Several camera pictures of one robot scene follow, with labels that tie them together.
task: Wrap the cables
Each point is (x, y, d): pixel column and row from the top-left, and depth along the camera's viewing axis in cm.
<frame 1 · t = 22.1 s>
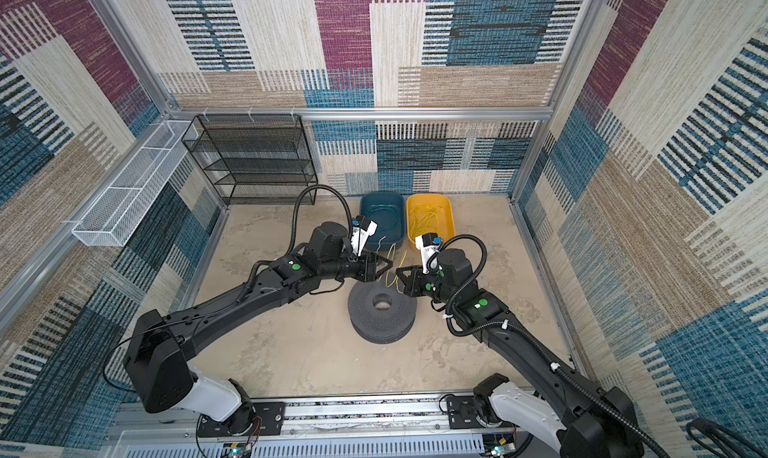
left hand: (389, 259, 75), fingers open
right hand: (396, 276, 76), fingers closed
yellow plastic bin: (440, 201, 117), point 4 cm above the table
dark grey spool: (379, 314, 85), point 7 cm above the table

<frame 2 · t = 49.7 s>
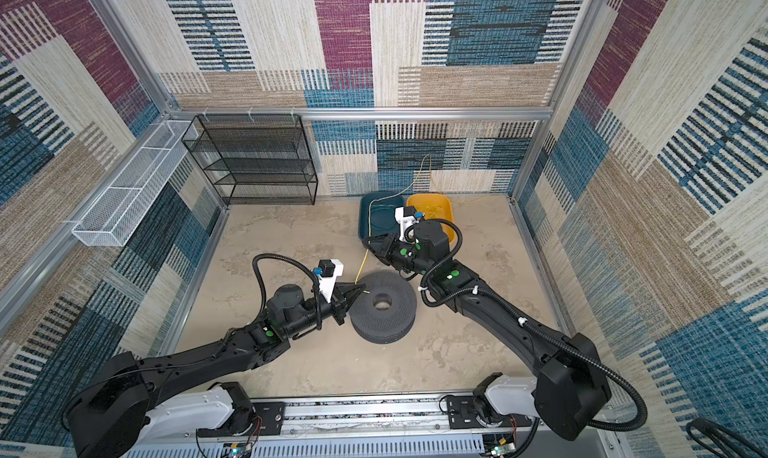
left hand: (364, 285, 73), fingers closed
right hand: (362, 244, 72), fingers closed
the named things where they were.

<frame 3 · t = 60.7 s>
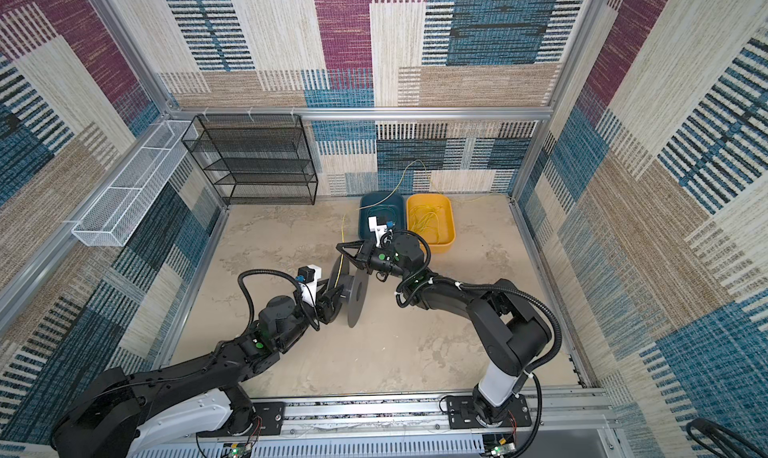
left hand: (336, 280, 79), fingers open
right hand: (334, 252, 76), fingers closed
dark grey spool: (352, 287, 76), point 21 cm above the table
the other named things where they were.

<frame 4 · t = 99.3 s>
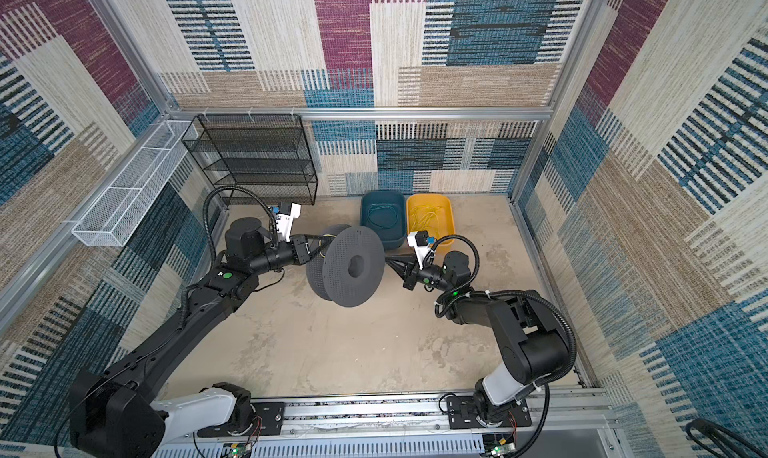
left hand: (327, 234, 72), fingers closed
right hand: (387, 262, 83), fingers closed
dark grey spool: (349, 266, 74), point 25 cm above the table
the other named things where they were.

